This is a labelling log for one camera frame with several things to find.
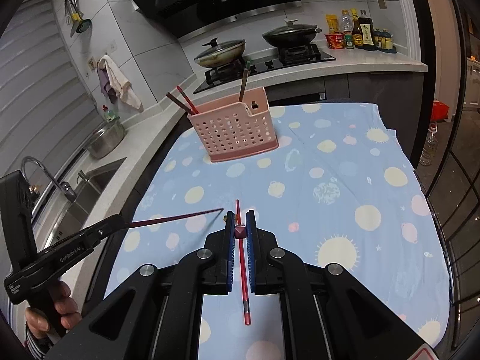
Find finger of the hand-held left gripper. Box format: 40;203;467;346
77;213;128;250

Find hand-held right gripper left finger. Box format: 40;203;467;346
49;210;237;360

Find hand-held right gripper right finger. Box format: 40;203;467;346
245;209;421;360

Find red chopstick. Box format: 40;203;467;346
176;86;199;115
235;199;253;326

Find dark maroon chopstick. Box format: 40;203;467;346
125;207;225;230
166;92;194;115

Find pink plastic utensil holder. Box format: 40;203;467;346
187;86;280;164

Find brown chopstick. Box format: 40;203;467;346
238;59;251;104

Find person's left hand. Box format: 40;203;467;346
24;280;83;346

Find steel sink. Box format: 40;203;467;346
32;157;127;249

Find steel faucet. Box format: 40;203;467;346
20;156;78;203

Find steel pot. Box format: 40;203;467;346
86;118;127;160

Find blue dotted tablecloth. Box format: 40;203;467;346
103;101;453;360

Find purple hanging cloth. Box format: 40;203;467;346
97;67;118;104

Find white hanging towel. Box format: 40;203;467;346
99;55;144;112

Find white window blind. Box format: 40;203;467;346
0;0;110;181

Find black gas stove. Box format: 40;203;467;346
193;43;337;95

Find olive frying pan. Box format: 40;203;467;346
193;43;247;69

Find glass frying pan lid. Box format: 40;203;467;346
196;38;245;59

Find clear floor bottle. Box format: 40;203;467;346
419;121;439;167

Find black wok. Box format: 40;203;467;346
261;26;323;49

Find white kitchen counter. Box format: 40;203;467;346
7;46;428;308

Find black wok lid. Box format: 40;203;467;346
262;18;318;37

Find red instant noodle cup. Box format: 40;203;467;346
324;32;346;50

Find glass sliding door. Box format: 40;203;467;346
423;0;480;346

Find red plastic bag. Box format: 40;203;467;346
431;99;450;123

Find yellow-labelled sauce bottle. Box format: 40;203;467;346
350;8;364;49

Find dark soy sauce bottle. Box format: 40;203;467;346
358;10;377;52

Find clear plastic bottle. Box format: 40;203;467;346
339;9;353;35

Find tray of small bottles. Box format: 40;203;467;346
374;28;397;54

